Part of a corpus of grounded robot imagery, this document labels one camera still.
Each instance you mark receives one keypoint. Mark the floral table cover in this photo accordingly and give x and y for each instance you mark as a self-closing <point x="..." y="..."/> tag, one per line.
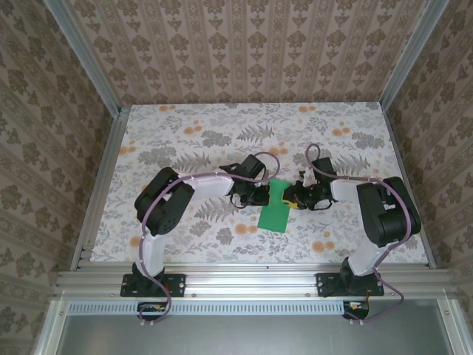
<point x="221" y="122"/>

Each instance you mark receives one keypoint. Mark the black power connector box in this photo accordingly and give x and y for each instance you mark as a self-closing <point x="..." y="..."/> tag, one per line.
<point x="360" y="313"/>
<point x="148" y="312"/>

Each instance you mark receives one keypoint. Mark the grey metal panel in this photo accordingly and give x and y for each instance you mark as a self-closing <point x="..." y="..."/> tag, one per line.
<point x="240" y="336"/>

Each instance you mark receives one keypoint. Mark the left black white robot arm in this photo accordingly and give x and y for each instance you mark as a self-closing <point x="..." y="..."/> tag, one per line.
<point x="162" y="207"/>

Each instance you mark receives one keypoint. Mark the aluminium table side rail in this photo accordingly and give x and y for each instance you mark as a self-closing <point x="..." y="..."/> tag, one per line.
<point x="404" y="166"/>
<point x="108" y="166"/>

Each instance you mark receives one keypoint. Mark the aluminium frame post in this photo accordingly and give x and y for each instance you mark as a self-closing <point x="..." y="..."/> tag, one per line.
<point x="88" y="55"/>
<point x="407" y="55"/>

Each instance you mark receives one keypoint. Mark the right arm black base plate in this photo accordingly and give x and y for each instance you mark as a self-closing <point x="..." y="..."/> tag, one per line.
<point x="325" y="284"/>

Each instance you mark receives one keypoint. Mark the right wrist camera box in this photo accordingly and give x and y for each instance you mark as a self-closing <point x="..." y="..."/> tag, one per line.
<point x="323" y="168"/>

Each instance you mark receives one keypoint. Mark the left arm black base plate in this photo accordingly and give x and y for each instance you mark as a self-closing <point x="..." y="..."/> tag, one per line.
<point x="177" y="284"/>

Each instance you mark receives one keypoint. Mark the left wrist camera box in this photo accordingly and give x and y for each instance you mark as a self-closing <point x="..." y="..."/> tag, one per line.
<point x="253" y="166"/>

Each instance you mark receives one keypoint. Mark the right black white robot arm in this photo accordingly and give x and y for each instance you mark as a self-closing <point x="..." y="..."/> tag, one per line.
<point x="391" y="222"/>

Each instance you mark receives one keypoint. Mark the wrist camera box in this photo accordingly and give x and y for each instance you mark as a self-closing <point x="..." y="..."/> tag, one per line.
<point x="253" y="166"/>
<point x="323" y="168"/>

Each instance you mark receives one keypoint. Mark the green paper sheet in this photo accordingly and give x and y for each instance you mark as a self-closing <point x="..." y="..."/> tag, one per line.
<point x="275" y="218"/>

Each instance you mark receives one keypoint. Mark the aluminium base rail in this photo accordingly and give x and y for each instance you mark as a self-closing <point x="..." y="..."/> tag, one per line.
<point x="251" y="283"/>

